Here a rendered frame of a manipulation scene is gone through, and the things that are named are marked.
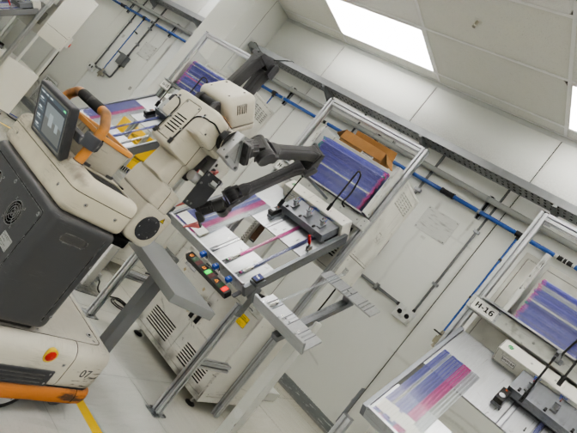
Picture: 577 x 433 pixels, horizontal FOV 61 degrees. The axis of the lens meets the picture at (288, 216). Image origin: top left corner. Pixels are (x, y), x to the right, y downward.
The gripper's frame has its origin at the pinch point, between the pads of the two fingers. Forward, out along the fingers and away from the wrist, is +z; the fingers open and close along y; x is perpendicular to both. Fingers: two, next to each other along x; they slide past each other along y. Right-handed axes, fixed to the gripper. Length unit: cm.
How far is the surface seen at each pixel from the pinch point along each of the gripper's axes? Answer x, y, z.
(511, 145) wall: -173, -54, -243
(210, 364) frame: -7, -75, 12
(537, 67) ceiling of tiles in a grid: -118, 5, -242
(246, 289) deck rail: -6.8, -44.3, -16.1
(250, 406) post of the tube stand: 14, -91, -3
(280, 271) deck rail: -18, -45, -34
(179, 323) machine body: -50, -66, 30
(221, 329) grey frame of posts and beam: -1, -57, 0
